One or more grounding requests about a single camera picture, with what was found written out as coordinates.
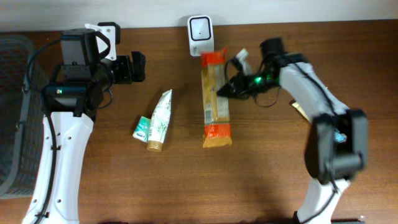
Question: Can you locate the dark grey plastic basket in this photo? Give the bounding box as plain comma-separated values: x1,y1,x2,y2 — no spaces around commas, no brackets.
1,35,43,200

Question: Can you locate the white barcode scanner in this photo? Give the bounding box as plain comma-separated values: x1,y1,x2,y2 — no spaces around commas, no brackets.
187,15,215,57

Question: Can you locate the teal tissue pack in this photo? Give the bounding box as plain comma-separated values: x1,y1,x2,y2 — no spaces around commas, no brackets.
132,116,150,142

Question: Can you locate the orange pasta package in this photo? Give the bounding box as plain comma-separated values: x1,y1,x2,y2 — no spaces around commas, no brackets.
201,48,232,148

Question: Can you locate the white cream tube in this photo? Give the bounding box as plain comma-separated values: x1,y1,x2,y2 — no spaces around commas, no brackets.
147,90,172,152

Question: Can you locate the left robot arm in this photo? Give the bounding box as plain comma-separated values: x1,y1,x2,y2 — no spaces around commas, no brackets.
23,55,135,223

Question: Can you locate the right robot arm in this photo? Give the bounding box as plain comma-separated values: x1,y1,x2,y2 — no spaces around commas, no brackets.
217,37,369,223

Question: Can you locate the cream snack bag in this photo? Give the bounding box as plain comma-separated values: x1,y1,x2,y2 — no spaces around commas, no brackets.
289,100,311,123

